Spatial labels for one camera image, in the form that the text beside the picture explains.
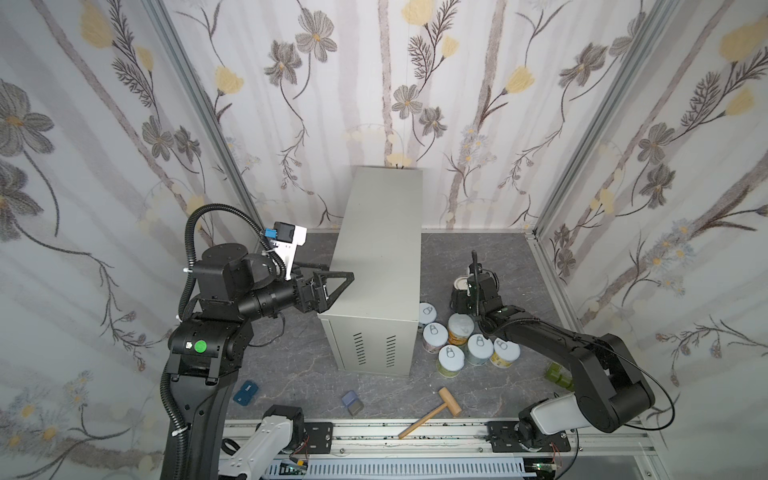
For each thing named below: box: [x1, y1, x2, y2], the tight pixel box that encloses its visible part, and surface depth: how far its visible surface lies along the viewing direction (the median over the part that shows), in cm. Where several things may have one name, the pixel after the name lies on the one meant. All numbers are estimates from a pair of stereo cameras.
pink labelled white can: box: [422, 322, 449, 354], surface depth 88 cm
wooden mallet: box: [398, 387, 462, 439], surface depth 79 cm
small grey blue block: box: [341, 390, 364, 416], surface depth 80 cm
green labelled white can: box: [436, 344, 465, 378], surface depth 84 cm
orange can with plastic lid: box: [448, 313, 475, 345], surface depth 88 cm
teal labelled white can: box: [466, 333, 494, 365], surface depth 86 cm
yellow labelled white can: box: [490, 337, 521, 369], surface depth 85 cm
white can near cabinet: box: [419, 302, 438, 325], surface depth 92 cm
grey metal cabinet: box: [318, 166, 423, 377], surface depth 70 cm
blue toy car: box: [233, 380, 259, 406], surface depth 81 cm
